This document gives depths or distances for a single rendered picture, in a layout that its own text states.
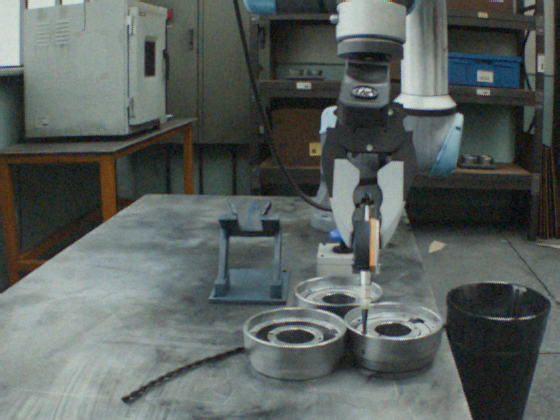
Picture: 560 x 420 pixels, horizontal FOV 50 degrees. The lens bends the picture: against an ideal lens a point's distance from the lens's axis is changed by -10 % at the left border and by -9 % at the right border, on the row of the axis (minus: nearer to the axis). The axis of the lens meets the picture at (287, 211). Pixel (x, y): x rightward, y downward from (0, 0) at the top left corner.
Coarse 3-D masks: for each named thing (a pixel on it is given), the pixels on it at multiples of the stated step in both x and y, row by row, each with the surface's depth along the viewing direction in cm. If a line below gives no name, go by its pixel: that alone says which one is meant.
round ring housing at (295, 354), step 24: (264, 312) 70; (288, 312) 71; (312, 312) 70; (288, 336) 68; (312, 336) 67; (336, 336) 66; (264, 360) 62; (288, 360) 61; (312, 360) 61; (336, 360) 63
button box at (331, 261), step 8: (320, 248) 92; (328, 248) 92; (336, 248) 91; (352, 248) 91; (320, 256) 89; (328, 256) 89; (336, 256) 89; (344, 256) 88; (352, 256) 89; (320, 264) 88; (328, 264) 88; (336, 264) 88; (344, 264) 88; (320, 272) 89; (328, 272) 88; (336, 272) 88; (344, 272) 88
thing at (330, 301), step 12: (336, 276) 81; (348, 276) 81; (300, 288) 79; (312, 288) 80; (324, 288) 81; (336, 288) 81; (348, 288) 81; (372, 288) 79; (300, 300) 74; (324, 300) 78; (336, 300) 79; (348, 300) 78; (360, 300) 76; (372, 300) 73; (336, 312) 72
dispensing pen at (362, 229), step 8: (360, 200) 68; (368, 200) 67; (368, 208) 68; (368, 216) 67; (360, 224) 65; (368, 224) 65; (360, 232) 65; (368, 232) 65; (360, 240) 65; (368, 240) 65; (360, 248) 65; (368, 248) 65; (360, 256) 64; (368, 256) 64; (352, 264) 64; (360, 264) 64; (368, 264) 64; (352, 272) 68; (360, 272) 66; (368, 272) 65; (360, 280) 66; (368, 280) 65; (360, 288) 65; (368, 288) 65; (360, 296) 65; (368, 296) 65; (360, 304) 65; (368, 304) 65
